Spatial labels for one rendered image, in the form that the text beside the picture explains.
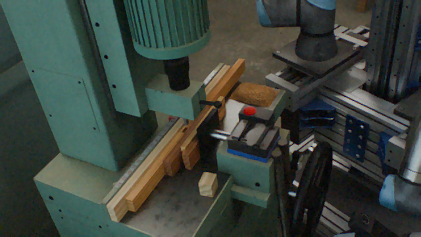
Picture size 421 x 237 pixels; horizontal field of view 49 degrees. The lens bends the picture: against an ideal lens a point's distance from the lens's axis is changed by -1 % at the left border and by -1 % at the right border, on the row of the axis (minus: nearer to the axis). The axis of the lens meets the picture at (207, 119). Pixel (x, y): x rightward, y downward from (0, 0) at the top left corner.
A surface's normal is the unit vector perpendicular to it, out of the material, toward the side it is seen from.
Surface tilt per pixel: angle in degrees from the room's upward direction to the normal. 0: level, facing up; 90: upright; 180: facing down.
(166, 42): 90
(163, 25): 90
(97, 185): 0
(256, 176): 90
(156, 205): 0
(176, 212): 0
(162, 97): 90
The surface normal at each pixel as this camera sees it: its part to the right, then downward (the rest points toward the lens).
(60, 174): -0.10, -0.77
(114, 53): -0.46, 0.59
